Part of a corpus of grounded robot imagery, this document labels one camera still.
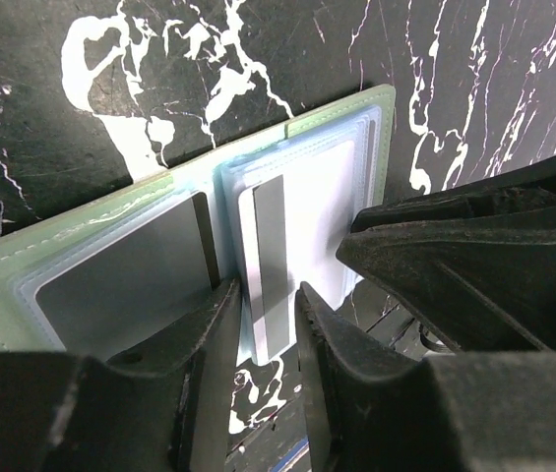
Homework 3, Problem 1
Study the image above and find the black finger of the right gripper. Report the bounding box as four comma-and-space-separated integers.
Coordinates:
337, 156, 556, 351

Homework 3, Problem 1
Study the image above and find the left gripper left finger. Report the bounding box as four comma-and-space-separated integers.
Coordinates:
0, 279, 242, 471

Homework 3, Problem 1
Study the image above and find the white card with magnetic stripe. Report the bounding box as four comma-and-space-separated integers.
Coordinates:
238, 139, 358, 365

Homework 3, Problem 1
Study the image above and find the grey card in holder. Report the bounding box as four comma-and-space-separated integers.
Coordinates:
20, 192, 220, 359

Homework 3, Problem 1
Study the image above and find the green card holder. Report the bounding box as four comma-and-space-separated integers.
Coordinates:
0, 85, 396, 364

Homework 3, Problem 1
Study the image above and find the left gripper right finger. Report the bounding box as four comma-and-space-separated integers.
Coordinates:
295, 284, 556, 471

